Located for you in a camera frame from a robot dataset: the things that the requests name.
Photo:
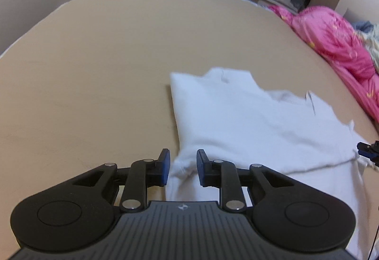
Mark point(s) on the white shirt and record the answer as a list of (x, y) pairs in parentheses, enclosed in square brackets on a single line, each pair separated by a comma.
[(242, 124)]

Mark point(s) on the pale floral quilt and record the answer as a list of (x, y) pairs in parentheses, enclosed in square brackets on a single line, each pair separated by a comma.
[(373, 47)]

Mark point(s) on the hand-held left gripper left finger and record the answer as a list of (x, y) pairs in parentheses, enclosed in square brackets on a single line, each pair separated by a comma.
[(165, 167)]

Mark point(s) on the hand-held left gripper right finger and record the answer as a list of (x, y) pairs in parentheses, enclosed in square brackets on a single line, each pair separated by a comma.
[(201, 167)]

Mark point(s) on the blue cloth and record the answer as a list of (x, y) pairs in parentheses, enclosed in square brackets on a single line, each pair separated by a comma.
[(363, 26)]

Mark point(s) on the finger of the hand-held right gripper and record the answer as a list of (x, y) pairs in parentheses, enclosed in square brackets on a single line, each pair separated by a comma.
[(366, 151)]

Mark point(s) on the pink quilt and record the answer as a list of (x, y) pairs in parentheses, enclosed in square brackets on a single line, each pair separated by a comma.
[(331, 38)]

